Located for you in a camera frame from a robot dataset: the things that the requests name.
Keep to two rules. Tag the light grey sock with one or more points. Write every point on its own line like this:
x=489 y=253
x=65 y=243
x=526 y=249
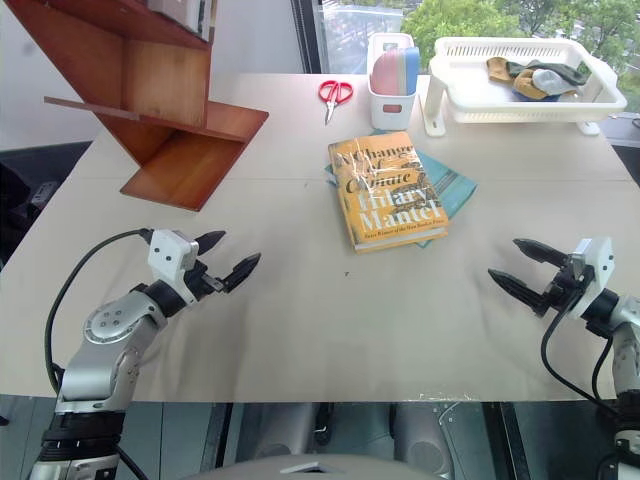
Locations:
x=550 y=82

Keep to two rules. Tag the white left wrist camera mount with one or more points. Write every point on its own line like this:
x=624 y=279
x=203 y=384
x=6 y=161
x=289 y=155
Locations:
x=167 y=252

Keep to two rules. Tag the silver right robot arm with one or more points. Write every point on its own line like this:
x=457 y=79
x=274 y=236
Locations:
x=625 y=360

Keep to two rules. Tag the black window frame post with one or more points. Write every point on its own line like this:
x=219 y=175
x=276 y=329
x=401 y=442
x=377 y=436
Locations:
x=307 y=35

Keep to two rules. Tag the white plastic dish rack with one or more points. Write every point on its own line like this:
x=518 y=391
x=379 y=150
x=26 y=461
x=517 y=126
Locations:
x=500 y=110

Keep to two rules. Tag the tan brown sock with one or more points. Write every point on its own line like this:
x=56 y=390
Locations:
x=527 y=82

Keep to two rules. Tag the pink plastic plate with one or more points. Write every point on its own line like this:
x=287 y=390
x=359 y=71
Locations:
x=387 y=72

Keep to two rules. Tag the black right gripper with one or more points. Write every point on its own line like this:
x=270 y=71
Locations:
x=562 y=290

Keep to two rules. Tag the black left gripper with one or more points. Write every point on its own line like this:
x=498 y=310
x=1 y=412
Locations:
x=200 y=282

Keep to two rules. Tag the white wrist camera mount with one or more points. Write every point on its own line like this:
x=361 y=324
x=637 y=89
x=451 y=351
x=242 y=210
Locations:
x=597 y=272
x=167 y=252

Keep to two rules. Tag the yellow hardcover book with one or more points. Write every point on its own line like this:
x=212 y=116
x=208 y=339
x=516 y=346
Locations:
x=385 y=195

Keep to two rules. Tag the white plastic storage bin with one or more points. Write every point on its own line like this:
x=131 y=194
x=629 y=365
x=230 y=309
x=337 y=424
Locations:
x=390 y=107

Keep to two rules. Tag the wooden zigzag shelf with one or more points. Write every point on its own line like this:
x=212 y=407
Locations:
x=165 y=75

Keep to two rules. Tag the mustard yellow sock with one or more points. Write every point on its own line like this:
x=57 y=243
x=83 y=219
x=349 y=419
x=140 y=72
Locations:
x=497 y=70

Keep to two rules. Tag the light grey rounded body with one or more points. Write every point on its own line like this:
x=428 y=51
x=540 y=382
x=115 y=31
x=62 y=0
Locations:
x=320 y=467

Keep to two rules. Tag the teal paperback book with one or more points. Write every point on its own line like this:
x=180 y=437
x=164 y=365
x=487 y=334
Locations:
x=452 y=182

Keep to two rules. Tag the blue plastic plate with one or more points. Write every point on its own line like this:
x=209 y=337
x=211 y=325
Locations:
x=411 y=70

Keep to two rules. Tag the dark furniture beside table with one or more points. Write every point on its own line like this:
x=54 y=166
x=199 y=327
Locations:
x=30 y=175

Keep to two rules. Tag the grey rounded shape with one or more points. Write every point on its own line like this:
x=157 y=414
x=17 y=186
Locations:
x=420 y=435
x=280 y=430

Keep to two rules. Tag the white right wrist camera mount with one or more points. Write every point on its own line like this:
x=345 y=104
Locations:
x=597 y=272

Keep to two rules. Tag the dark green sock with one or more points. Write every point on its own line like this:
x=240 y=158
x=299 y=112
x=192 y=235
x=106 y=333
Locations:
x=555 y=66

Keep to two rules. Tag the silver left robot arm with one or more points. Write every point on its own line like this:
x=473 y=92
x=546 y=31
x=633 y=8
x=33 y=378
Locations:
x=100 y=350

